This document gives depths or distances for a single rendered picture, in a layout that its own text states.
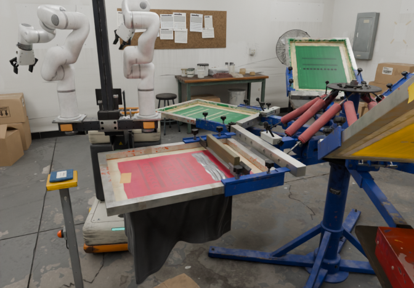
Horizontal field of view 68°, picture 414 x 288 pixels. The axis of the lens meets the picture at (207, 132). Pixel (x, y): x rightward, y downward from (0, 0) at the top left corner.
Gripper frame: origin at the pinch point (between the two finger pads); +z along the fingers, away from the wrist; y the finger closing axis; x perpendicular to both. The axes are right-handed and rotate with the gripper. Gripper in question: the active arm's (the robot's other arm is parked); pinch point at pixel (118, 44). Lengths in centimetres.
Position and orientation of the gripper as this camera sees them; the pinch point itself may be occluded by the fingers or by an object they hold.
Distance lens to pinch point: 217.0
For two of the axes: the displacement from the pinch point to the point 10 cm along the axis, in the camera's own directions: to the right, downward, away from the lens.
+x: -3.5, 2.3, -9.1
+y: -7.3, -6.7, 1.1
